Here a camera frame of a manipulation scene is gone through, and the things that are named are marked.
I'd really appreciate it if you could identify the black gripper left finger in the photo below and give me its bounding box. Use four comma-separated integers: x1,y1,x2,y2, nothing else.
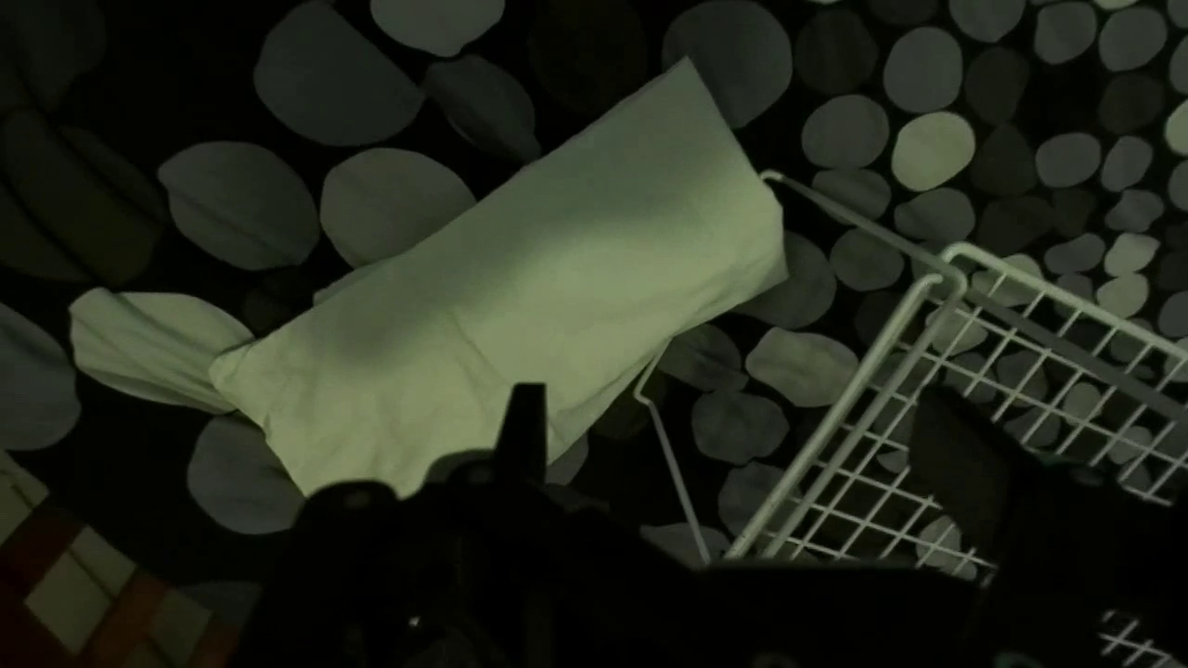
497,379,552,491

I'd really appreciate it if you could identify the white pillowcase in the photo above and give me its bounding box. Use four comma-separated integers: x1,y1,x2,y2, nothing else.
68,50,794,500

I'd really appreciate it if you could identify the black grey dotted bedspread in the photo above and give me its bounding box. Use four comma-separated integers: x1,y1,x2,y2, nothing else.
0,0,1188,587

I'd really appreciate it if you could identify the white wire rack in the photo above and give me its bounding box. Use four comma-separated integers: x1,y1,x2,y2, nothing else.
629,162,1188,668

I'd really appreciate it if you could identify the checkered cloth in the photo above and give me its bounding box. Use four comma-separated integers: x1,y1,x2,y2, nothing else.
0,447,263,668

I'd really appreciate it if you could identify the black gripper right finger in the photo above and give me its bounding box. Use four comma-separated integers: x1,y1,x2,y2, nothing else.
910,382,1188,628

